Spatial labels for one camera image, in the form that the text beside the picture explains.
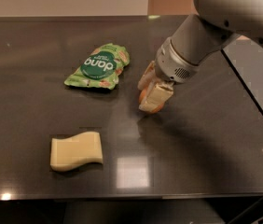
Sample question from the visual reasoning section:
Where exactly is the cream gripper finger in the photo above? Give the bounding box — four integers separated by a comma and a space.
139, 82, 173, 112
137, 61, 155, 91

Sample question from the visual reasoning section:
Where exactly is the orange fruit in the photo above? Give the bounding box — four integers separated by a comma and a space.
138, 89, 164, 114

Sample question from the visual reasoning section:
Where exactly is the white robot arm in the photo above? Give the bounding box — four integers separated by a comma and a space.
138, 0, 263, 113

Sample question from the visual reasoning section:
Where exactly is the yellow wavy sponge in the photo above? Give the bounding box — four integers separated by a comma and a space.
50, 132, 104, 172

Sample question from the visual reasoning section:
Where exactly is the green snack bag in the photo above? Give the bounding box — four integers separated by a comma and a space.
64, 43, 130, 90

